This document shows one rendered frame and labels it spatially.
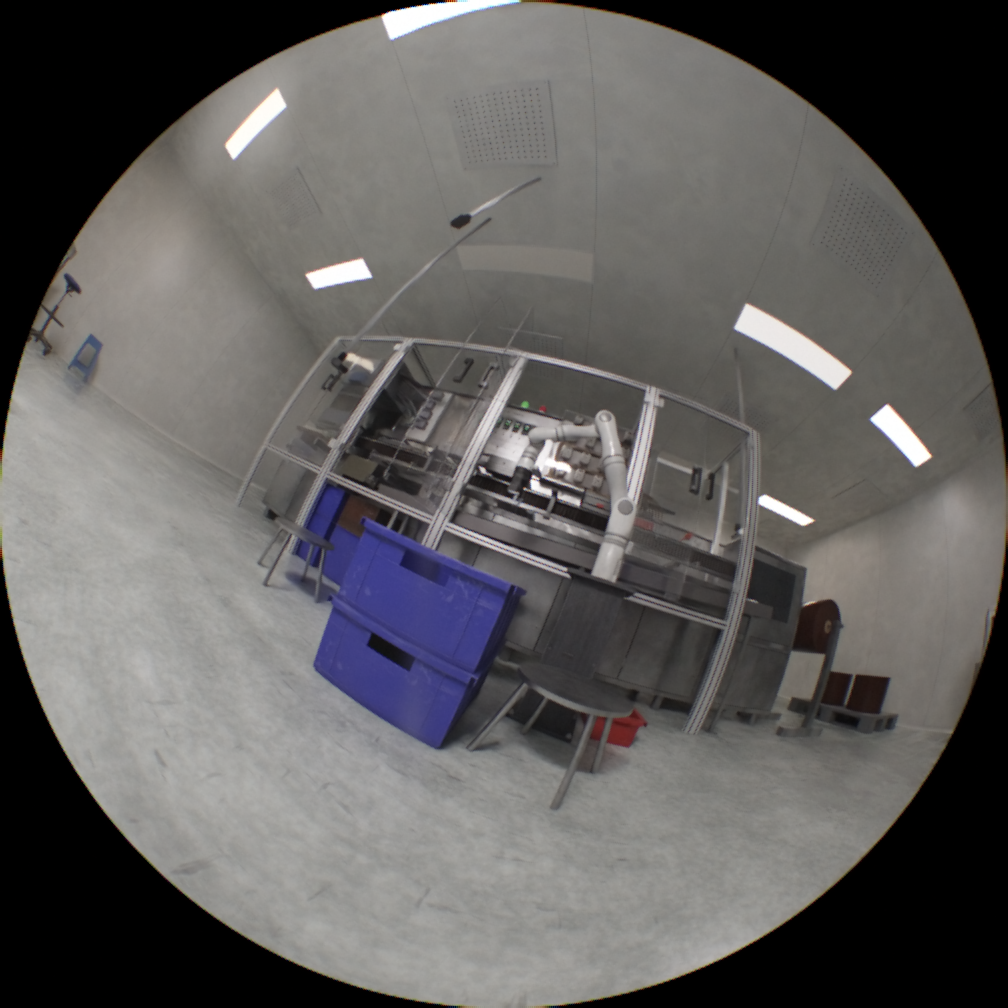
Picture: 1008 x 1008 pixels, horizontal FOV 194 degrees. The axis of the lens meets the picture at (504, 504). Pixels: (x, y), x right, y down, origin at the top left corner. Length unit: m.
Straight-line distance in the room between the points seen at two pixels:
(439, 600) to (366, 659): 0.24
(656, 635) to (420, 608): 1.42
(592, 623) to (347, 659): 0.72
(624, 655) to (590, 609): 0.81
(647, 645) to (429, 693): 1.36
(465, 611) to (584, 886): 0.59
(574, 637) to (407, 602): 0.56
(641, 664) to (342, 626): 1.52
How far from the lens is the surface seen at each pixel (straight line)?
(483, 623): 0.62
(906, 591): 4.83
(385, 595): 0.70
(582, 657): 1.01
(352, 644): 0.75
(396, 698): 0.73
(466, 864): 0.54
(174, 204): 5.59
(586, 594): 1.00
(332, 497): 2.02
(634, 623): 1.76
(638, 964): 0.56
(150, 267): 5.27
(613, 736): 1.18
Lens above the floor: 0.42
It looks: 14 degrees up
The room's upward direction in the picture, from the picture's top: 23 degrees clockwise
